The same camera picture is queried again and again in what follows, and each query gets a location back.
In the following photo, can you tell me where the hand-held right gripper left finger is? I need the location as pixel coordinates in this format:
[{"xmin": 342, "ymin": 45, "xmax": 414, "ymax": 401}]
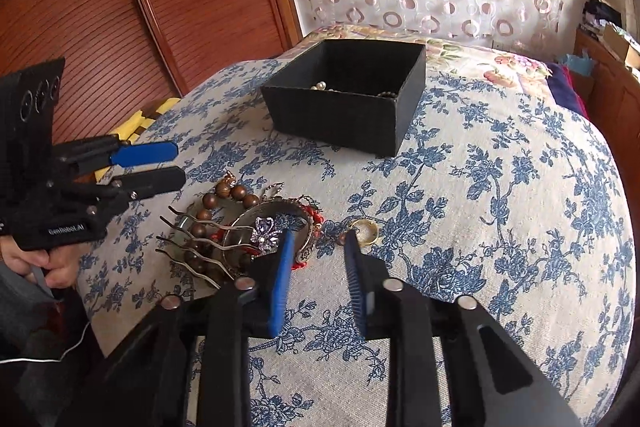
[{"xmin": 55, "ymin": 229, "xmax": 297, "ymax": 427}]

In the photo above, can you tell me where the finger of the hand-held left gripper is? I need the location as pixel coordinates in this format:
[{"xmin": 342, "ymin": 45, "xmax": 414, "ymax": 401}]
[
  {"xmin": 60, "ymin": 166, "xmax": 187, "ymax": 220},
  {"xmin": 52, "ymin": 139, "xmax": 179, "ymax": 172}
]

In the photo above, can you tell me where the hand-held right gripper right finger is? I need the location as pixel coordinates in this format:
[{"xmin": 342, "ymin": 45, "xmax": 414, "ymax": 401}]
[{"xmin": 344, "ymin": 229, "xmax": 586, "ymax": 427}]

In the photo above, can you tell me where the gold ring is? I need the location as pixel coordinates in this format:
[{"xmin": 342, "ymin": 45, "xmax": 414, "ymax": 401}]
[{"xmin": 348, "ymin": 218, "xmax": 381, "ymax": 247}]

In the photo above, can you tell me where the metal hair comb purple flower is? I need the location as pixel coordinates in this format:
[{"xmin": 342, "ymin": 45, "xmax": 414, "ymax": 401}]
[{"xmin": 155, "ymin": 205, "xmax": 282, "ymax": 284}]

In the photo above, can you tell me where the red ornate bracelet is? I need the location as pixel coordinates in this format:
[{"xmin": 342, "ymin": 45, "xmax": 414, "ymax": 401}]
[{"xmin": 294, "ymin": 196, "xmax": 327, "ymax": 269}]

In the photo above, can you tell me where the grey-green jade bangle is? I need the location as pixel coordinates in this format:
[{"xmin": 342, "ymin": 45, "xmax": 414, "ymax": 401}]
[{"xmin": 220, "ymin": 198, "xmax": 313, "ymax": 269}]

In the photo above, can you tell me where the brown wooden bead bracelet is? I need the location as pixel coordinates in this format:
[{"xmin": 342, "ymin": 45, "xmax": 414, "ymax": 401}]
[{"xmin": 182, "ymin": 184, "xmax": 262, "ymax": 282}]

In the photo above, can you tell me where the black cardboard box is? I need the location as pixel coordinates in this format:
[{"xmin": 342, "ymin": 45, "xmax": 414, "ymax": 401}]
[{"xmin": 260, "ymin": 38, "xmax": 427, "ymax": 158}]

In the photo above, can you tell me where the person's left forearm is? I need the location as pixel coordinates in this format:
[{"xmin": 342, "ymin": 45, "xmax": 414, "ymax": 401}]
[{"xmin": 0, "ymin": 259, "xmax": 68, "ymax": 350}]

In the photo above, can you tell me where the person's left hand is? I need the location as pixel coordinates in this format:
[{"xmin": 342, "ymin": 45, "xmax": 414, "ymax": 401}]
[{"xmin": 0, "ymin": 237, "xmax": 81, "ymax": 290}]

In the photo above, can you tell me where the blue floral bed cloth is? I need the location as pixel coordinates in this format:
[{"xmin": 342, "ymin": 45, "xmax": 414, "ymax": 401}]
[{"xmin": 75, "ymin": 56, "xmax": 636, "ymax": 427}]

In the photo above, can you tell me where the purple blanket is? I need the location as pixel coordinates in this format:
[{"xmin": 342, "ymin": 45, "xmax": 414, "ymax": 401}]
[{"xmin": 545, "ymin": 62, "xmax": 592, "ymax": 118}]

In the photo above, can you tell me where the light blue plastic bag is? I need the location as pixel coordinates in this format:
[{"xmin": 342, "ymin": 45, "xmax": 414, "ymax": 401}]
[{"xmin": 560, "ymin": 52, "xmax": 599, "ymax": 76}]

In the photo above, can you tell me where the wooden side cabinet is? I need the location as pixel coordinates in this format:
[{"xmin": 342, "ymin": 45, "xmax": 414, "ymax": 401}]
[{"xmin": 572, "ymin": 29, "xmax": 640, "ymax": 168}]

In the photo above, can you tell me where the open cardboard box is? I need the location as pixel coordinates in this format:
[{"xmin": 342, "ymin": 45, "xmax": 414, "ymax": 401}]
[{"xmin": 602, "ymin": 24, "xmax": 640, "ymax": 70}]

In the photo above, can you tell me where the pile of dark clothes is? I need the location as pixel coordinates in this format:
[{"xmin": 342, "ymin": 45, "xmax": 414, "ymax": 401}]
[{"xmin": 580, "ymin": 0, "xmax": 624, "ymax": 36}]

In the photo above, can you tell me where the thin white cable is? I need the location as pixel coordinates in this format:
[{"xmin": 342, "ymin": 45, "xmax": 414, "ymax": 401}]
[{"xmin": 0, "ymin": 302, "xmax": 97, "ymax": 366}]

